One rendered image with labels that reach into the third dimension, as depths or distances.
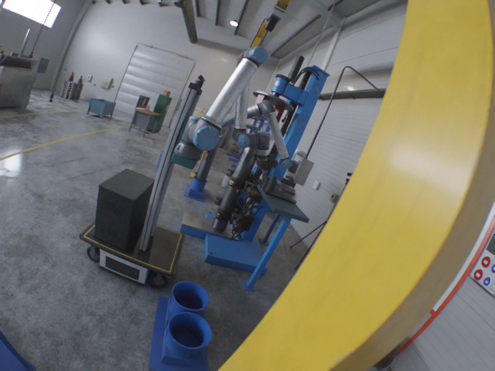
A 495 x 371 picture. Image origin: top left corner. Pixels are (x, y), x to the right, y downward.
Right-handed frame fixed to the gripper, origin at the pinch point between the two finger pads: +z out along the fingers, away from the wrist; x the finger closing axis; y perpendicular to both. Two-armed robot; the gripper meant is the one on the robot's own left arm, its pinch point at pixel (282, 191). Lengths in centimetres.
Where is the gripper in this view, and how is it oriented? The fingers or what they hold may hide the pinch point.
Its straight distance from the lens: 219.2
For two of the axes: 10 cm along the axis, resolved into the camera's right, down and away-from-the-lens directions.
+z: -3.9, 8.9, 2.4
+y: -1.9, -3.3, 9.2
